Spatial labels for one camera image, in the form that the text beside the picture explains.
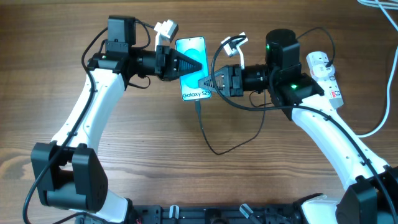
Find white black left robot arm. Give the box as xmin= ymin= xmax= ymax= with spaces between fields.
xmin=30 ymin=16 xmax=202 ymax=223

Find black USB charging cable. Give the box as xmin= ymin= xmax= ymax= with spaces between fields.
xmin=194 ymin=27 xmax=337 ymax=156

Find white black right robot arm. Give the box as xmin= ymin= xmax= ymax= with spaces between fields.
xmin=198 ymin=29 xmax=397 ymax=223

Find blue Galaxy smartphone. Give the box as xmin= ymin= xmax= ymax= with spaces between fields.
xmin=175 ymin=36 xmax=213 ymax=102

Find white power strip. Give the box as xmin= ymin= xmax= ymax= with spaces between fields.
xmin=306 ymin=51 xmax=344 ymax=109

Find white power strip cord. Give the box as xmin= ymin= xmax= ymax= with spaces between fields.
xmin=356 ymin=0 xmax=398 ymax=139

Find white USB charger adapter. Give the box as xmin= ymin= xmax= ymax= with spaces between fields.
xmin=310 ymin=64 xmax=335 ymax=81

